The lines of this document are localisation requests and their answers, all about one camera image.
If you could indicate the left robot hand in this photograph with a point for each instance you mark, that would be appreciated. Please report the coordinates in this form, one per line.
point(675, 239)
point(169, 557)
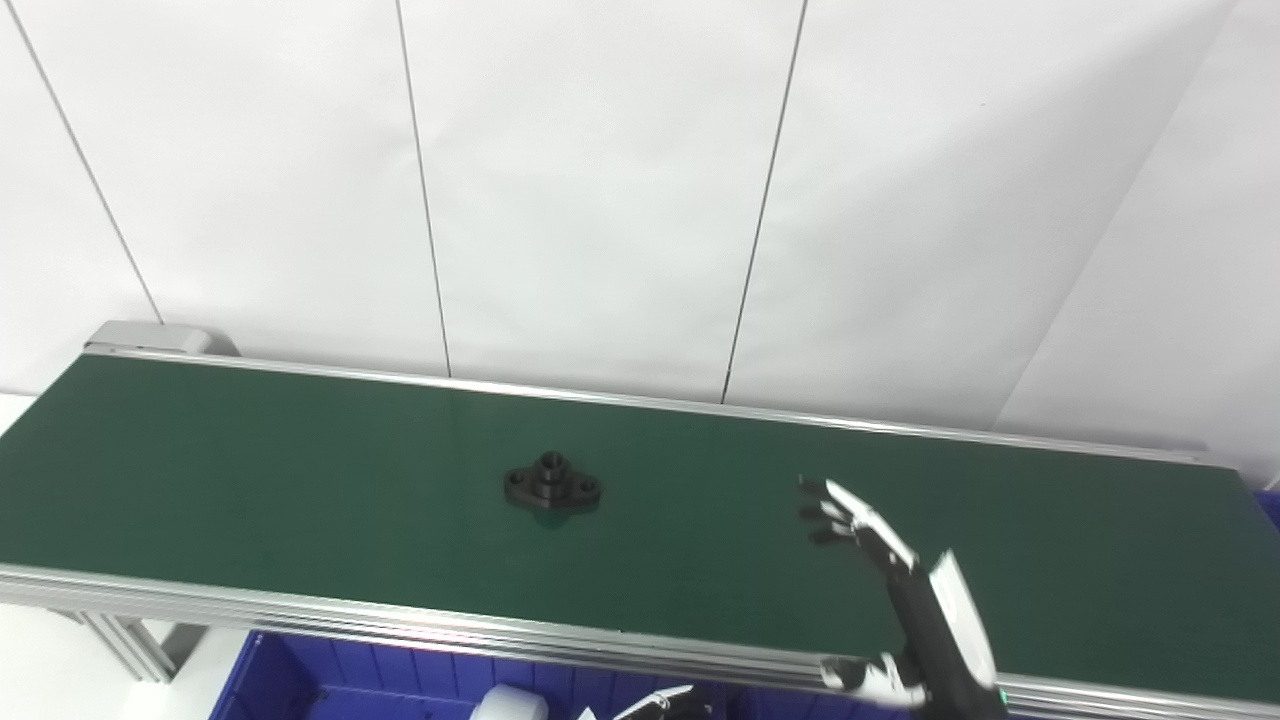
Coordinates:
point(675, 705)

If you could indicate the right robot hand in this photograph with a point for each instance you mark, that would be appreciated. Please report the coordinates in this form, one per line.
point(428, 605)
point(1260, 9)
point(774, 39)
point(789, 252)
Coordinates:
point(945, 640)

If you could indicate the black flanged metal part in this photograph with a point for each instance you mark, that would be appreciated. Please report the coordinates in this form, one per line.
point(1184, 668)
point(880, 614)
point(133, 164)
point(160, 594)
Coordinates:
point(552, 485)

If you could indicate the white cylindrical part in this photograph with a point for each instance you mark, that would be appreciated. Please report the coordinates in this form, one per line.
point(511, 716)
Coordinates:
point(510, 705)

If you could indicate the green conveyor belt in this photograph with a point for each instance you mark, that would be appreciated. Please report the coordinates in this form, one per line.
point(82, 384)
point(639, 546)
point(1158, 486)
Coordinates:
point(300, 480)

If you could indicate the aluminium conveyor leg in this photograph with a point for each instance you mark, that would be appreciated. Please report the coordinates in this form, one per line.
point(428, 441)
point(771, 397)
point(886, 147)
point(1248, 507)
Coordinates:
point(130, 645)

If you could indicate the grey conveyor motor housing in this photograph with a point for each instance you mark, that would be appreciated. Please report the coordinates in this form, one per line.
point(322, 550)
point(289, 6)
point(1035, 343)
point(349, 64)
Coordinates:
point(160, 338)

